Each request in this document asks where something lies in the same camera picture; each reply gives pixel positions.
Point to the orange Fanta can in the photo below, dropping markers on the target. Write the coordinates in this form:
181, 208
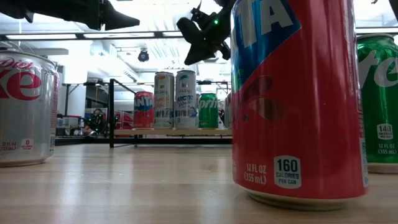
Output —
143, 112
295, 124

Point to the black overhead frame bar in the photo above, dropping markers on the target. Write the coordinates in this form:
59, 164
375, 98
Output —
79, 35

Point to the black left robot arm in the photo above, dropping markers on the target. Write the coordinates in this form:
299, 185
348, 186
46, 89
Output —
46, 9

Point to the black metal table frame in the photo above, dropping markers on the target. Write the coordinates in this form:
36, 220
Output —
77, 140

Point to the person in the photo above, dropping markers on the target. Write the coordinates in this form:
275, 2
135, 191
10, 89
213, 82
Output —
99, 111

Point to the black ceiling spotlight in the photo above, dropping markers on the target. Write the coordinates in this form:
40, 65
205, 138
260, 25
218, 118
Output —
143, 56

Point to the background black robot arm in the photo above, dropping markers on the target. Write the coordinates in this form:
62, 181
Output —
93, 123

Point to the red storage bin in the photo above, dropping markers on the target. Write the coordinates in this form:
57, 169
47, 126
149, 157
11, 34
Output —
122, 119

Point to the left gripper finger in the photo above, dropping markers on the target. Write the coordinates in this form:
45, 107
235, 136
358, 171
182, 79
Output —
119, 20

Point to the green Sprite can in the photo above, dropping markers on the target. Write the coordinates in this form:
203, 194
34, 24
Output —
208, 112
379, 109

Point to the thin black background stand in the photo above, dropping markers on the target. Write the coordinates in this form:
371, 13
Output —
217, 83

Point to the silver Diet Coke can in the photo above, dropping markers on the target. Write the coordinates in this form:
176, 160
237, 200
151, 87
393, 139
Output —
228, 112
25, 118

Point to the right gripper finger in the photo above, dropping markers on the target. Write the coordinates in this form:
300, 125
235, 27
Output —
197, 51
226, 51

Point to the white Celsius can peach print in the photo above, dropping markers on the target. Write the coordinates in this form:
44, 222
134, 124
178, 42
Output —
163, 102

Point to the black metal shelf leg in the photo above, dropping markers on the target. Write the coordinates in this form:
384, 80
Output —
110, 118

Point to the white Celsius can blue palm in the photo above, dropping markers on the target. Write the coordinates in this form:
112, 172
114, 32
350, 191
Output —
186, 102

